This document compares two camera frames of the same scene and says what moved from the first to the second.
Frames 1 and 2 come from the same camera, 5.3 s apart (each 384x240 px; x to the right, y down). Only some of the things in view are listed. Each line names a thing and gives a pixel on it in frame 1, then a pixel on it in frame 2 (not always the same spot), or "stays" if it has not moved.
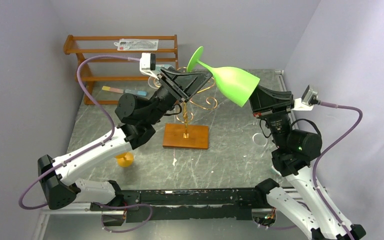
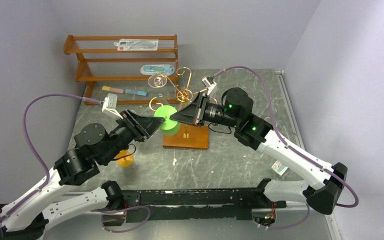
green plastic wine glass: (236, 84) to (165, 111)
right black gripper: (272, 110) to (199, 110)
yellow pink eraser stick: (113, 89) stays
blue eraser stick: (135, 92) stays
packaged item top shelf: (137, 44) stays
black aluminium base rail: (161, 205) stays
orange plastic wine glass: (125, 159) stays
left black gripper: (182, 86) to (144, 127)
